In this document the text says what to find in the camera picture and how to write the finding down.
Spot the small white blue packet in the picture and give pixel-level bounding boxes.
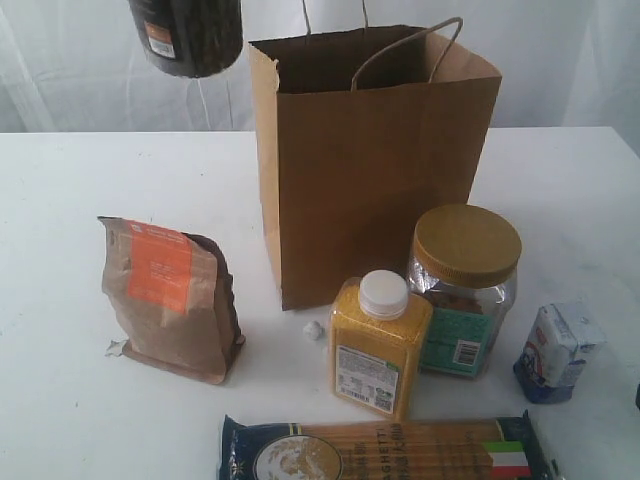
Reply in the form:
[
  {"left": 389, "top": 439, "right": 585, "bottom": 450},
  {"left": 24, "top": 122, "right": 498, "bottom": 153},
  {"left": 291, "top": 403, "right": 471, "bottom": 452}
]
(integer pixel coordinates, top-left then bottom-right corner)
[{"left": 513, "top": 302, "right": 606, "bottom": 404}]

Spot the clear can of dark beans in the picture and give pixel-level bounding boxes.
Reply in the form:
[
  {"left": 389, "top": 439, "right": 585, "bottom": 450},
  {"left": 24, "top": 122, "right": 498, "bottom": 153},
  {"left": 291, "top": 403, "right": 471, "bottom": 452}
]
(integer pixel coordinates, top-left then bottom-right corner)
[{"left": 129, "top": 0, "right": 243, "bottom": 78}]

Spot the yellow grain bottle white cap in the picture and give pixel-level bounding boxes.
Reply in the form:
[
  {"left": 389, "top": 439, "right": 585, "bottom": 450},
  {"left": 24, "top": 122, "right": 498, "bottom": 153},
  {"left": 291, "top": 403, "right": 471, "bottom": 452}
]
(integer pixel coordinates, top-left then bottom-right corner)
[{"left": 328, "top": 270, "right": 433, "bottom": 421}]

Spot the clear jar gold lid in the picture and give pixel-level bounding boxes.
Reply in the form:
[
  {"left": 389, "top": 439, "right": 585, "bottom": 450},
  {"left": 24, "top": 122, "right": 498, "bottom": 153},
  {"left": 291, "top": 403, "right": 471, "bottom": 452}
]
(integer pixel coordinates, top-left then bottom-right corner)
[{"left": 407, "top": 204, "right": 522, "bottom": 379}]

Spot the spaghetti package dark blue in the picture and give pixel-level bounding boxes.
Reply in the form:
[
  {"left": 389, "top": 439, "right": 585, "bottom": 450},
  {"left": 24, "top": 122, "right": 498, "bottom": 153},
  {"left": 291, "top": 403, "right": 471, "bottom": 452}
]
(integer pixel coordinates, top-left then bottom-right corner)
[{"left": 218, "top": 414, "right": 562, "bottom": 479}]

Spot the brown paper shopping bag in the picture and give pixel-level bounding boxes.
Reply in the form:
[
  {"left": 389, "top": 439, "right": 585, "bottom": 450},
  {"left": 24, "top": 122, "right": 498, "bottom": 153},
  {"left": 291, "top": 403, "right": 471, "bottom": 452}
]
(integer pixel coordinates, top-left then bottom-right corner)
[{"left": 248, "top": 17, "right": 502, "bottom": 310}]

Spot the white crumpled pebble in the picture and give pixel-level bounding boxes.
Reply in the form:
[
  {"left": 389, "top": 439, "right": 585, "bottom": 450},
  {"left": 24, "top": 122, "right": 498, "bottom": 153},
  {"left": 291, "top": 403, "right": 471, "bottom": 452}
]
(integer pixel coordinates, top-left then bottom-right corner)
[{"left": 303, "top": 321, "right": 325, "bottom": 341}]

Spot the brown coffee pouch orange label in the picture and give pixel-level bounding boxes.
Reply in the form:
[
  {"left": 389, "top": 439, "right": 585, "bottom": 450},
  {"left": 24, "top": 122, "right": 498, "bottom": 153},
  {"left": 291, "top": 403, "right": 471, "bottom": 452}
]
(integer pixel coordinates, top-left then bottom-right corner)
[{"left": 99, "top": 216, "right": 245, "bottom": 385}]

